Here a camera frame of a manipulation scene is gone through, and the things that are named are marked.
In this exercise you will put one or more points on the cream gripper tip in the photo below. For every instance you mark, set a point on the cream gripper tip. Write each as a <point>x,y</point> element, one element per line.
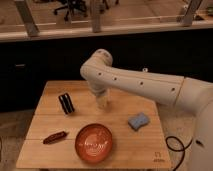
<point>102,100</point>

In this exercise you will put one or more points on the black striped eraser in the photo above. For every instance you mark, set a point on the black striped eraser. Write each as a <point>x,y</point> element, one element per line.
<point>66,103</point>

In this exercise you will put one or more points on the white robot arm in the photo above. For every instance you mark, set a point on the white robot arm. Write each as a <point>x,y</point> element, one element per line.
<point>190,94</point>

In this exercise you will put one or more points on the blue sponge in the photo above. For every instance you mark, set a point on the blue sponge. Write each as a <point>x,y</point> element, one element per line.
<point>138,121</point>

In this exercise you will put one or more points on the orange bowl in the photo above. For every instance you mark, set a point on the orange bowl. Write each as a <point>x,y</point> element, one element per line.
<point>93,143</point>

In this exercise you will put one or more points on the wooden table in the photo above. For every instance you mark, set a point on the wooden table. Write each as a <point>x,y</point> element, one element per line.
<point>69,131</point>

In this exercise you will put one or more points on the clear plastic bottle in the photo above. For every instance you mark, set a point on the clear plastic bottle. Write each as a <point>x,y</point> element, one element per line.
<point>145,70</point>

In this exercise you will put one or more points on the black office chair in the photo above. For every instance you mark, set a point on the black office chair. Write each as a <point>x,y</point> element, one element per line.
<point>70,6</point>

